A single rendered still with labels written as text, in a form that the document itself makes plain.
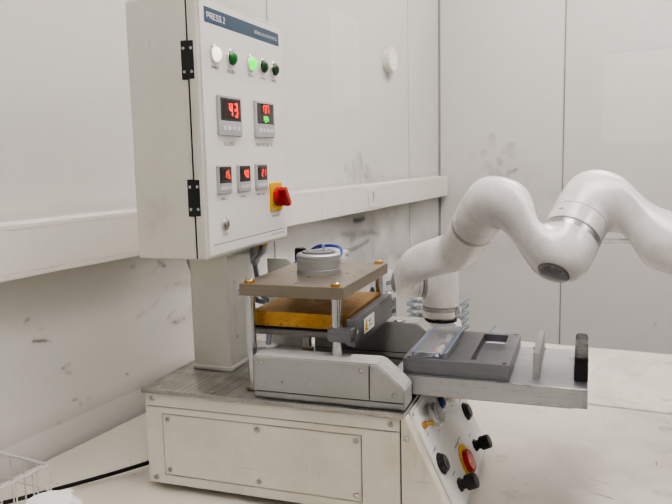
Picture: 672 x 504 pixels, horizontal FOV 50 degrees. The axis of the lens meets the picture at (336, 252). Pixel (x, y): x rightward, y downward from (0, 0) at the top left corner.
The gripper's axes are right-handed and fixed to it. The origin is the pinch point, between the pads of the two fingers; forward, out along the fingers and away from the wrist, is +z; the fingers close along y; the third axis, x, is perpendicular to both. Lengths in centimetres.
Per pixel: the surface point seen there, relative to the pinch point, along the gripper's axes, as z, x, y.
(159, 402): -12, 61, 35
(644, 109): -71, -188, -51
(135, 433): 3, 41, 56
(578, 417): 3.4, 5.2, -30.8
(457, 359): -21, 52, -14
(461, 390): -17, 54, -15
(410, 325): -21.2, 32.5, -1.1
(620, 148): -55, -189, -42
